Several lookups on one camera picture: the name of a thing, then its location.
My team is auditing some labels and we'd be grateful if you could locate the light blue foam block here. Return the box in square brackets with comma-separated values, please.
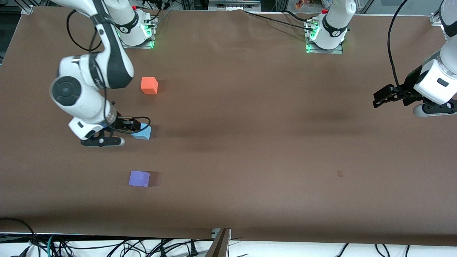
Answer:
[131, 123, 152, 141]

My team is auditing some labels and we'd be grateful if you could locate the orange foam block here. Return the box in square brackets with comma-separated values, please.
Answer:
[141, 77, 159, 95]

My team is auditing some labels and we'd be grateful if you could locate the purple foam block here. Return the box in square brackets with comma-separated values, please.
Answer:
[129, 171, 150, 187]

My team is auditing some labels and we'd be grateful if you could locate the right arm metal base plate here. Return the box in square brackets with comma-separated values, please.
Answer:
[117, 16, 158, 49]

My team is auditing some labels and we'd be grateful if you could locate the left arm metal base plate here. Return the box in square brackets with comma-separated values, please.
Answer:
[304, 20, 344, 55]

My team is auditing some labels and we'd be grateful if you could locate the black arched floor cable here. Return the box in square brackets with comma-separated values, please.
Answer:
[0, 217, 40, 257]

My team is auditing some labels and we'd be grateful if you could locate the black cable on table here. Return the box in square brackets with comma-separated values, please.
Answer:
[244, 10, 316, 32]

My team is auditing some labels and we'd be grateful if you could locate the dark support post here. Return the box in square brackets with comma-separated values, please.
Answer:
[206, 228, 231, 257]

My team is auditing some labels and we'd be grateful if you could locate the aluminium frame rail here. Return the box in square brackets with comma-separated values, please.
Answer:
[209, 0, 261, 11]

